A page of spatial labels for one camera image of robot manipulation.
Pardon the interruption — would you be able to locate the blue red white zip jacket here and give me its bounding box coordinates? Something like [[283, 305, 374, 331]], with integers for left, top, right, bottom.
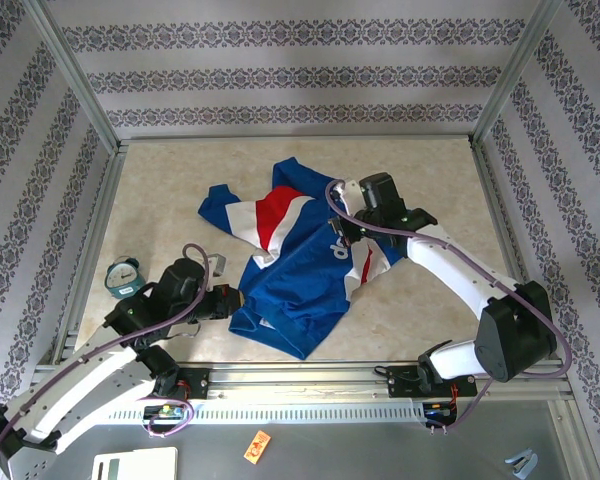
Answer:
[[196, 156, 406, 361]]

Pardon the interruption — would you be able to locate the teal alarm clock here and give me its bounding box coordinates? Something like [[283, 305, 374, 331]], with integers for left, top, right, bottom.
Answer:
[[104, 255, 144, 300]]

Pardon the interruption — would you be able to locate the small circuit board with green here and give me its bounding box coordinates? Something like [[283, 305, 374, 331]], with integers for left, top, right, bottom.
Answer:
[[144, 403, 189, 422]]

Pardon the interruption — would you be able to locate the orange card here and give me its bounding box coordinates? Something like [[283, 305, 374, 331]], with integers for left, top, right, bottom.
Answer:
[[243, 429, 272, 460]]

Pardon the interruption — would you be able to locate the small circuit board with blue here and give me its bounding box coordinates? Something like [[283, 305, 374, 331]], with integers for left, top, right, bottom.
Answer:
[[424, 401, 457, 420]]

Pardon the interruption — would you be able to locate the grey blue stapler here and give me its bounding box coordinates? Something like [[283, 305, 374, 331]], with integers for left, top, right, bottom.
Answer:
[[504, 448, 538, 477]]

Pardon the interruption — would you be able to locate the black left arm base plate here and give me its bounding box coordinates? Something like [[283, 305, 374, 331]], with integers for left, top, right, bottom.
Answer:
[[149, 367, 211, 401]]

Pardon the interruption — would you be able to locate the aluminium mounting rail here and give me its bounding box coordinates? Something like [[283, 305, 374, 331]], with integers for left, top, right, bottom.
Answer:
[[27, 363, 574, 402]]

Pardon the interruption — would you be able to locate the slotted white cable duct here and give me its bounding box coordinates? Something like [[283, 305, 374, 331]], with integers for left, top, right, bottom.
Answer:
[[97, 403, 427, 426]]

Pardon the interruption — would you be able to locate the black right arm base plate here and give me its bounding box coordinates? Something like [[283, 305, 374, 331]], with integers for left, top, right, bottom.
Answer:
[[387, 364, 479, 399]]

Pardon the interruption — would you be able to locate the aluminium frame post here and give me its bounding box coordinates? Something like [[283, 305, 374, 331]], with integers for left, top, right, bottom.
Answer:
[[470, 0, 566, 147], [20, 0, 120, 154]]

